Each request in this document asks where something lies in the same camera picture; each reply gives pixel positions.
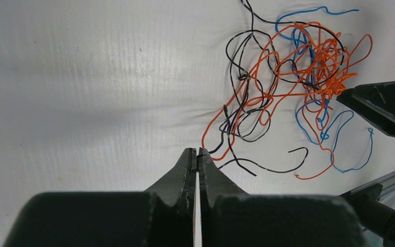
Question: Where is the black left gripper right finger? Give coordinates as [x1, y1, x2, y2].
[197, 148, 248, 210]

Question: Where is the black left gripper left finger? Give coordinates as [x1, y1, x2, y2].
[145, 148, 197, 211]

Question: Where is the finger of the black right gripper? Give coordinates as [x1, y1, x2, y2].
[336, 81, 395, 137]

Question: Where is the orange wire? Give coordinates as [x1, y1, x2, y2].
[201, 21, 374, 181]

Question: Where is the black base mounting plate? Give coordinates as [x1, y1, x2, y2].
[340, 183, 395, 246]

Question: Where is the aluminium frame rail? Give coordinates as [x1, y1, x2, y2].
[350, 171, 395, 198]

